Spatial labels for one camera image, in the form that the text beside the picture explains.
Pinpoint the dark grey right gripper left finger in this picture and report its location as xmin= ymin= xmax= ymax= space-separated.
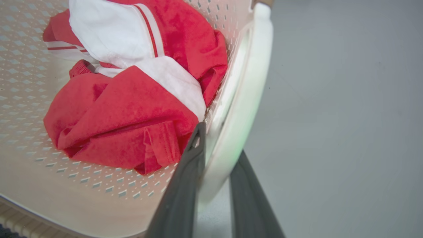
xmin=144 ymin=122 xmax=207 ymax=238

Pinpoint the white perforated plastic laundry basket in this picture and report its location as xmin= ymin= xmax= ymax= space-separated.
xmin=0 ymin=0 xmax=274 ymax=238

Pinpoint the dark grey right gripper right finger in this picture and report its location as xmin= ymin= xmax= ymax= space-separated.
xmin=229 ymin=150 xmax=286 ymax=238

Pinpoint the red and white garment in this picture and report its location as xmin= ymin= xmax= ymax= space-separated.
xmin=43 ymin=0 xmax=228 ymax=176

